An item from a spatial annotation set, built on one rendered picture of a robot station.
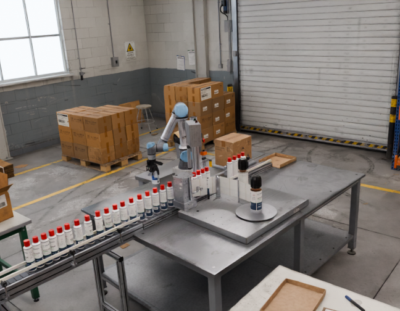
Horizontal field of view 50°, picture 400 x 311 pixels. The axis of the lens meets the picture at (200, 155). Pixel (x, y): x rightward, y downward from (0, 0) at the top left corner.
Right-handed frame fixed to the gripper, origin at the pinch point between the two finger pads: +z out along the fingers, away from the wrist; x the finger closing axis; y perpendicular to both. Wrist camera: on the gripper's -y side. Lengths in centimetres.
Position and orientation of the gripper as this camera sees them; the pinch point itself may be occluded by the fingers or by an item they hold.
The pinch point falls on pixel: (155, 178)
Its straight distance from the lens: 404.2
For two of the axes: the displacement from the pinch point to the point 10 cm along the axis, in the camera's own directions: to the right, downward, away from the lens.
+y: -6.7, 2.6, -7.0
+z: 0.5, 9.5, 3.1
